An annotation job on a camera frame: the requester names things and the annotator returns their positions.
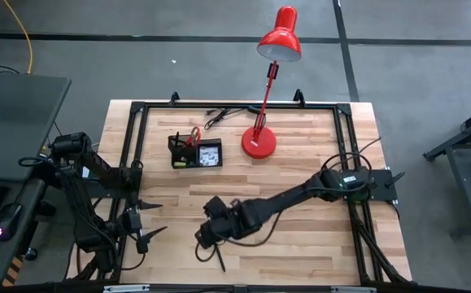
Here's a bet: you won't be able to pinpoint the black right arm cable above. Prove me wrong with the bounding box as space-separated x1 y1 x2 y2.
194 209 285 264

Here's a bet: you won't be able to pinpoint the grey desk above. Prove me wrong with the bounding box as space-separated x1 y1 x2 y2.
0 72 72 286

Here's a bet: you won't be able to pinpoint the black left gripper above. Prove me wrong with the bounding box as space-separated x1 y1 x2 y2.
117 199 168 255

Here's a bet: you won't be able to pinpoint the black mesh desk organizer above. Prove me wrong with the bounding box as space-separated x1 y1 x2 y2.
167 132 224 170

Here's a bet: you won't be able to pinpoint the black computer mouse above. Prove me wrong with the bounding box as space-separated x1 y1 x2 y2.
0 202 24 243

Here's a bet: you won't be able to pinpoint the silver metal bracket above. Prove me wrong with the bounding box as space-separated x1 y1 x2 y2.
102 284 150 293
331 286 377 293

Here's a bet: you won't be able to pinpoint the black lamp power cable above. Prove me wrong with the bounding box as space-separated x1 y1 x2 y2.
203 106 260 131

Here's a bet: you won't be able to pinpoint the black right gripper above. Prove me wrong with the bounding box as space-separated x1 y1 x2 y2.
194 195 240 250

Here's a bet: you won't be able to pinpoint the red grey scissors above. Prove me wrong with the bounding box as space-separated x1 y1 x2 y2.
185 125 202 148

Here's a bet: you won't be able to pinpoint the black metal stand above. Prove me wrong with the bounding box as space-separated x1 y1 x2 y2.
421 101 471 237

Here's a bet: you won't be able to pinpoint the black aluminium table frame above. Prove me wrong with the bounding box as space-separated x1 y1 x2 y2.
66 100 413 286

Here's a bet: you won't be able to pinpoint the red desk lamp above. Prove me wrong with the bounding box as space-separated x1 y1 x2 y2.
241 4 303 160

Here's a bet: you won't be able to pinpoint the yellow cable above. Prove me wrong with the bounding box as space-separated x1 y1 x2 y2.
2 0 33 75

